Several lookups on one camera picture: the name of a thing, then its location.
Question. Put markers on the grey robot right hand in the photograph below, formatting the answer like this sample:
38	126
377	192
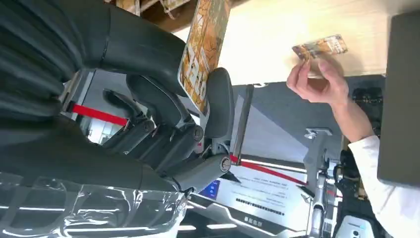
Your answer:
82	157

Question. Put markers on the grey metal stand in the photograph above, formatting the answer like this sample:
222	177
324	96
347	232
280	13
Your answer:
316	154

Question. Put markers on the person's left hand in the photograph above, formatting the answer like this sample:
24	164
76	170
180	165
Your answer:
323	90

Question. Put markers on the person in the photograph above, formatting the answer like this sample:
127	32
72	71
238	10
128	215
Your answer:
387	197

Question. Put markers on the grey laptop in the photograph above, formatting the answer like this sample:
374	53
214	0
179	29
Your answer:
400	98

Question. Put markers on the white rounded device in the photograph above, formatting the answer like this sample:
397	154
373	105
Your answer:
354	228

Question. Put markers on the red barrier belt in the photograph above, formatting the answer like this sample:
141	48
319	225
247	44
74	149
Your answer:
98	115

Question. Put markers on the white printed sign board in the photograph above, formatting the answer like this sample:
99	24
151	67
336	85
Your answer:
262	193

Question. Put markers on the chrome stanchion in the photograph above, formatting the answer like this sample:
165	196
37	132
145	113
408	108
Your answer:
242	121

